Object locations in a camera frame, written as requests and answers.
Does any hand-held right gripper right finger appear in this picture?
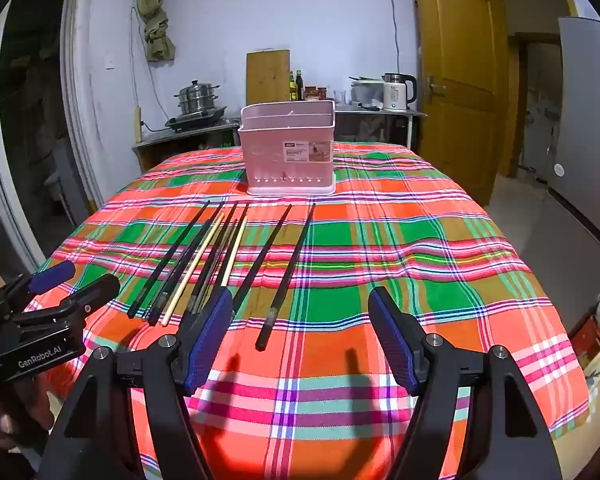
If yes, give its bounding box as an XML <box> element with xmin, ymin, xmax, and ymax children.
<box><xmin>367</xmin><ymin>286</ymin><xmax>563</xmax><ymax>480</ymax></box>

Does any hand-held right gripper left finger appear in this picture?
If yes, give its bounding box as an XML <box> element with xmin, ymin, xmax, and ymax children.
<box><xmin>40</xmin><ymin>287</ymin><xmax>236</xmax><ymax>480</ymax></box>

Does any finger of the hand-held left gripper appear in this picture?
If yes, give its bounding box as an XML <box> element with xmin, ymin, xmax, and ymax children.
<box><xmin>0</xmin><ymin>260</ymin><xmax>77</xmax><ymax>311</ymax></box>
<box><xmin>10</xmin><ymin>273</ymin><xmax>121</xmax><ymax>333</ymax></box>

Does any light wooden chopstick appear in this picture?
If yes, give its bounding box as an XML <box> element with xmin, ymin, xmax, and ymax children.
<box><xmin>219</xmin><ymin>216</ymin><xmax>248</xmax><ymax>291</ymax></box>
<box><xmin>161</xmin><ymin>212</ymin><xmax>226</xmax><ymax>326</ymax></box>

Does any black chopstick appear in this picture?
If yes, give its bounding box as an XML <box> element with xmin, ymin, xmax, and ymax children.
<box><xmin>147</xmin><ymin>202</ymin><xmax>227</xmax><ymax>326</ymax></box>
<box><xmin>127</xmin><ymin>200</ymin><xmax>212</xmax><ymax>319</ymax></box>
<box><xmin>232</xmin><ymin>204</ymin><xmax>293</xmax><ymax>316</ymax></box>
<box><xmin>211</xmin><ymin>203</ymin><xmax>251</xmax><ymax>291</ymax></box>
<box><xmin>190</xmin><ymin>202</ymin><xmax>239</xmax><ymax>311</ymax></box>
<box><xmin>255</xmin><ymin>203</ymin><xmax>317</xmax><ymax>352</ymax></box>

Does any pink plastic utensil basket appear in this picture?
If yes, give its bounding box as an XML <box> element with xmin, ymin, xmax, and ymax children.
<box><xmin>237</xmin><ymin>100</ymin><xmax>337</xmax><ymax>196</ymax></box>

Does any person's left hand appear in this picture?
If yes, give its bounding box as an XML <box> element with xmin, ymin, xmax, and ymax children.
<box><xmin>0</xmin><ymin>371</ymin><xmax>56</xmax><ymax>461</ymax></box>

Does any plaid tablecloth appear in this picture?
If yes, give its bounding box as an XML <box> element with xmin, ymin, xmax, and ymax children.
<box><xmin>22</xmin><ymin>141</ymin><xmax>592</xmax><ymax>480</ymax></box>

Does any cardboard box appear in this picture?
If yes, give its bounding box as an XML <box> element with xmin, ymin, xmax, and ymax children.
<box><xmin>567</xmin><ymin>312</ymin><xmax>600</xmax><ymax>441</ymax></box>

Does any steel steamer pot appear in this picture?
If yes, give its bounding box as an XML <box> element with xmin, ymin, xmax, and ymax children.
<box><xmin>175</xmin><ymin>79</ymin><xmax>221</xmax><ymax>113</ymax></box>

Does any steel kitchen table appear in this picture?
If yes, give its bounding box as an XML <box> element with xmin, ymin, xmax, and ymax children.
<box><xmin>225</xmin><ymin>102</ymin><xmax>429</xmax><ymax>152</ymax></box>

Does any white electric kettle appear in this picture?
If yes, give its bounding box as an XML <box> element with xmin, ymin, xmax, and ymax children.
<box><xmin>382</xmin><ymin>73</ymin><xmax>418</xmax><ymax>112</ymax></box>

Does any white lidded container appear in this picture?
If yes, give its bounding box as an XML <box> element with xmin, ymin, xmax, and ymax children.
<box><xmin>350</xmin><ymin>76</ymin><xmax>385</xmax><ymax>108</ymax></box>

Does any wooden cutting board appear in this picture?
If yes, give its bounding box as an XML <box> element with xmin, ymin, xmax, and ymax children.
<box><xmin>245</xmin><ymin>49</ymin><xmax>291</xmax><ymax>106</ymax></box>

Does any hanging green cloth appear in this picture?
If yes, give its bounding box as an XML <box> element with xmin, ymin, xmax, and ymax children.
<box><xmin>136</xmin><ymin>0</ymin><xmax>176</xmax><ymax>62</ymax></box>

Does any grey refrigerator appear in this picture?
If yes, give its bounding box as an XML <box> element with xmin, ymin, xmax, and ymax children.
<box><xmin>522</xmin><ymin>16</ymin><xmax>600</xmax><ymax>333</ymax></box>

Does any yellow wooden door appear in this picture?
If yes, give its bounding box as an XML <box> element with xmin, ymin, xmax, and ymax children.
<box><xmin>412</xmin><ymin>0</ymin><xmax>508</xmax><ymax>206</ymax></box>

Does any white sliding door frame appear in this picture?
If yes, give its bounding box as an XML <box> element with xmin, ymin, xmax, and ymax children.
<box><xmin>0</xmin><ymin>0</ymin><xmax>106</xmax><ymax>271</ymax></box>

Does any black wall cable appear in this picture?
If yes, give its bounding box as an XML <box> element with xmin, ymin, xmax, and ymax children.
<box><xmin>385</xmin><ymin>0</ymin><xmax>421</xmax><ymax>76</ymax></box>

